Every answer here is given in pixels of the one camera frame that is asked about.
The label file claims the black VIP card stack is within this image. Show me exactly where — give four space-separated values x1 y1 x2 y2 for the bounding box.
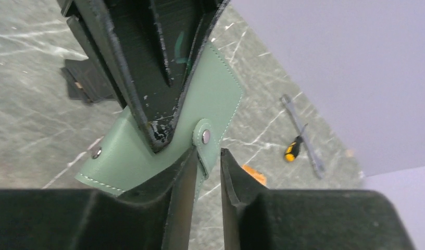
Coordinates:
61 59 116 105

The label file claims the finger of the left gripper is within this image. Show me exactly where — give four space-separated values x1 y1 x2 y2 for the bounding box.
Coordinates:
58 1 229 153

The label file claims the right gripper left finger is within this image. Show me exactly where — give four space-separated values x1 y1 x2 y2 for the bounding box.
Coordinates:
0 147 198 249

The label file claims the green card holder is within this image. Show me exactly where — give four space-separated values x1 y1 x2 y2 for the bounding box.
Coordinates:
76 42 243 196

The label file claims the silver open-end spanner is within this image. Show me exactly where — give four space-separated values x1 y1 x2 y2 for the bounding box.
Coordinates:
281 94 325 179

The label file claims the black yellow small screwdriver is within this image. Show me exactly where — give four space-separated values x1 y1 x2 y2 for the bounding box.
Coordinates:
284 123 308 162

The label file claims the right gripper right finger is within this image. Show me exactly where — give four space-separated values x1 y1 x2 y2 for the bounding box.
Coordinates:
220 148 414 249

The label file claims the orange card stack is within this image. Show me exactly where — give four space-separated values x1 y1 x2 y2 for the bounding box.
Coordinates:
242 165 267 186

